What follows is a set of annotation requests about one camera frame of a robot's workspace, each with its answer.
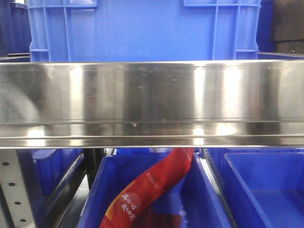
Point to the blue bin right lower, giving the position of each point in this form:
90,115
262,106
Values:
263,187

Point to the dark blue bin upper left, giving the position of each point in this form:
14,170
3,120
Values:
15,35

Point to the blue bin centre lower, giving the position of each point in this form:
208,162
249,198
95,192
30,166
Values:
192,203

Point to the stainless steel shelf rail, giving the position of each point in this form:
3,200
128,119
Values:
152,104

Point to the blue bin left lower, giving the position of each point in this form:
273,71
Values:
52,164

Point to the large light blue crate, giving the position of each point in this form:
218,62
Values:
142,30

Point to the perforated white shelf upright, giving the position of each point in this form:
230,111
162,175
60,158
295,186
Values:
13,185

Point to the red snack package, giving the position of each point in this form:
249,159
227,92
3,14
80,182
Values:
140,193

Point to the black foam stack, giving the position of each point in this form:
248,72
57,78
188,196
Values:
288,26

